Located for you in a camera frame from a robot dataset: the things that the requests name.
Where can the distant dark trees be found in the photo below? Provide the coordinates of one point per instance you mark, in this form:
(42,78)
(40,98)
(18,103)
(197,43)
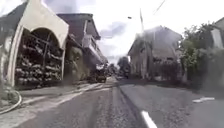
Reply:
(124,66)

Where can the dark vehicle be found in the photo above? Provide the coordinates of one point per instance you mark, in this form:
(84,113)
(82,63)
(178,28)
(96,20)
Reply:
(100,75)

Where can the utility pole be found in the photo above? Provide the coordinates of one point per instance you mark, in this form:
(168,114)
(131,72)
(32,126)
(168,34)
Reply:
(142,43)

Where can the dark building with balcony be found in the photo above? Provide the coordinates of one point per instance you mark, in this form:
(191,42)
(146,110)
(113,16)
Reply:
(81,43)

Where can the grey gabled house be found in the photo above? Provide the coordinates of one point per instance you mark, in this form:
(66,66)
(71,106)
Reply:
(155,53)

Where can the building with arched opening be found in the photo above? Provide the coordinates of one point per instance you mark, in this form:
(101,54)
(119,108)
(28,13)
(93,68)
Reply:
(36,43)

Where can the green bushes and trees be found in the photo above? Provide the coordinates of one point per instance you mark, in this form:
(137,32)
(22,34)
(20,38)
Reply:
(200,60)

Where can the pale building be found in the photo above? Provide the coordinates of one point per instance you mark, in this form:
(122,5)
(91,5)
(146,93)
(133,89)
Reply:
(218,33)

